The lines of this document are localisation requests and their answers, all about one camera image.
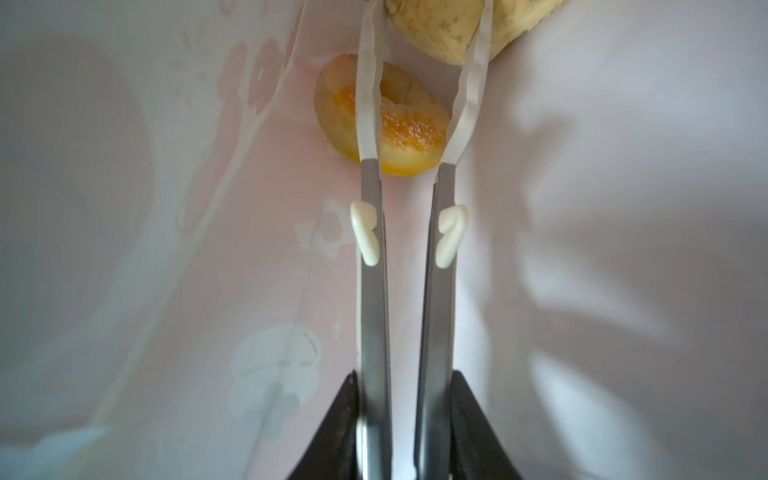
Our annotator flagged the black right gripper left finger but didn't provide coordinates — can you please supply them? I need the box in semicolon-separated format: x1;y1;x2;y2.
287;371;360;480

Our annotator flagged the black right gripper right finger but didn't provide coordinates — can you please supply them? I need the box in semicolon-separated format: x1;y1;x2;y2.
450;370;523;480

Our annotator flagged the red white paper bag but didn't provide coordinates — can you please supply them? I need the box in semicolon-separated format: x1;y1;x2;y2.
1;1;767;479

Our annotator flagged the fake toast slice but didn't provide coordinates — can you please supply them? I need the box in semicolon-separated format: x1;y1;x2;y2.
384;0;564;66

